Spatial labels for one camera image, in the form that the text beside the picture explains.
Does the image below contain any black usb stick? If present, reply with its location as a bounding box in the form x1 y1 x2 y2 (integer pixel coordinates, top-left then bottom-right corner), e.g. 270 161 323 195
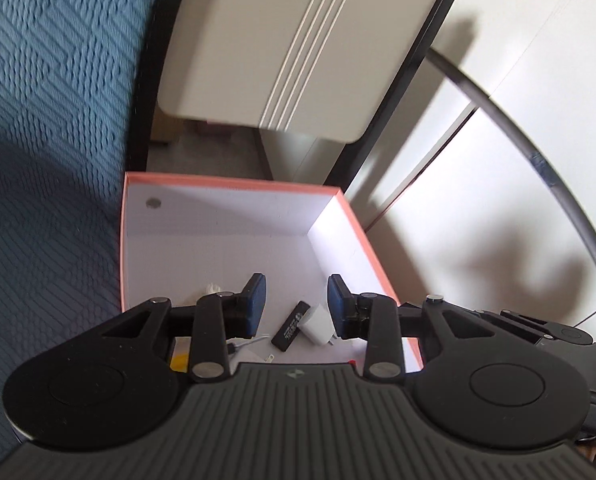
269 300 311 351

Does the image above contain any black vertical panel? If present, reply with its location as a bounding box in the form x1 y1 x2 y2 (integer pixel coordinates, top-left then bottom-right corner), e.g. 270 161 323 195
325 0 463 192

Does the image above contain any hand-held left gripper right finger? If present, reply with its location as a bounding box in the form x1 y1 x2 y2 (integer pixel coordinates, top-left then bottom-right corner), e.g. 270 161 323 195
327 274 496 382

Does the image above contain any pink cardboard box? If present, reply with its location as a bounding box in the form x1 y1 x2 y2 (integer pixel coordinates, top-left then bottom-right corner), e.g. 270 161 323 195
119 171 423 376

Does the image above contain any black curved tube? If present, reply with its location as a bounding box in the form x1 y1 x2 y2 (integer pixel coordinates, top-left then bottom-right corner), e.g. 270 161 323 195
425 47 596 302

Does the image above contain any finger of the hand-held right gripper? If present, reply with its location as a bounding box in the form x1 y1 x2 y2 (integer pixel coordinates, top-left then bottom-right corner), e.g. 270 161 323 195
478 309 596 347

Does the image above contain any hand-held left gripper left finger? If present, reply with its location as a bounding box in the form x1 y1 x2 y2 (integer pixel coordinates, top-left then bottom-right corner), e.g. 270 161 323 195
100 272 269 382

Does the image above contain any white charging cable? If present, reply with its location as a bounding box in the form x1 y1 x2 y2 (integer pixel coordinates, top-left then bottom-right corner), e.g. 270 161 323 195
226 332 279 363

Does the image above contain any black bed frame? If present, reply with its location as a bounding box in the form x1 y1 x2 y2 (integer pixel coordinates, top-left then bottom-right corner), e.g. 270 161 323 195
126 0 191 173

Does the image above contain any white charger plug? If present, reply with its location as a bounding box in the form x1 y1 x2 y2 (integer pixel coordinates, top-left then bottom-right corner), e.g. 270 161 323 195
298 304 341 347

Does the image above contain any blue textured blanket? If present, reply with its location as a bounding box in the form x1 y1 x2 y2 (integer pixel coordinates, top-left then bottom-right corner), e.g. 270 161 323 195
0 0 169 463

